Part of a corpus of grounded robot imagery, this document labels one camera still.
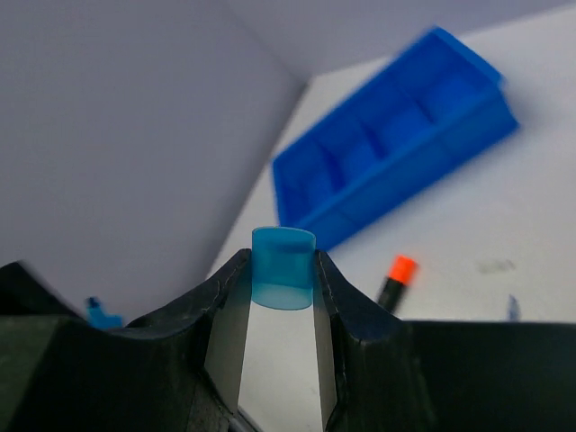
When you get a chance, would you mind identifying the blue highlighter cap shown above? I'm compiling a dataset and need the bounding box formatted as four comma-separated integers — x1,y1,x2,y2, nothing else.
251,227,316,311

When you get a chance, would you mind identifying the orange capped black highlighter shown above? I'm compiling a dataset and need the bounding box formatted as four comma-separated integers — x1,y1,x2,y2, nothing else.
377,255,419,313

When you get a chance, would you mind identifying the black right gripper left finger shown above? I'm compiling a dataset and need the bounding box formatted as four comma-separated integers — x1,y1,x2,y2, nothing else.
1,249,250,431

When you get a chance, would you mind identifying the blue compartment tray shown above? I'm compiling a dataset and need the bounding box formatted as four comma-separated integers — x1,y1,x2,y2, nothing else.
272,27,518,250

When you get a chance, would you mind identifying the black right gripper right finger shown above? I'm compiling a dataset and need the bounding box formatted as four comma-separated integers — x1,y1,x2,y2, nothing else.
313,251,575,431

